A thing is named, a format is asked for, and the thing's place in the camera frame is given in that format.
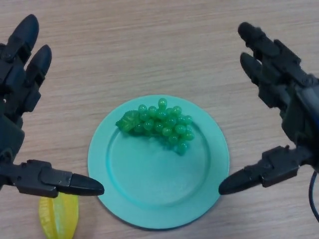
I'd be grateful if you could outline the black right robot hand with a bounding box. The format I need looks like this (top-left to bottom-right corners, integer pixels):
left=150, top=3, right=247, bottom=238
left=218, top=21, right=319, bottom=196

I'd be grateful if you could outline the yellow starfruit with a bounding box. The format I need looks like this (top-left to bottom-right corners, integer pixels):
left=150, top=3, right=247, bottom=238
left=38, top=195, right=80, bottom=239

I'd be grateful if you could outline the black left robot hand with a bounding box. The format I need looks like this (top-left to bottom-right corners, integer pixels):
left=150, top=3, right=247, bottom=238
left=0, top=14, right=105, bottom=199

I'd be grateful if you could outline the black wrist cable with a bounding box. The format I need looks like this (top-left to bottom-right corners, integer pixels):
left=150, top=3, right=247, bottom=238
left=308, top=169, right=319, bottom=224

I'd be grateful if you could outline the green grape bunch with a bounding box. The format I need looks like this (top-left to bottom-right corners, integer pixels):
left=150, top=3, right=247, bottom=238
left=115, top=98, right=195, bottom=156

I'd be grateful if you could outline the teal round plate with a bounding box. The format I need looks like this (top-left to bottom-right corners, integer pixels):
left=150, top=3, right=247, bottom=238
left=87, top=94, right=229, bottom=230

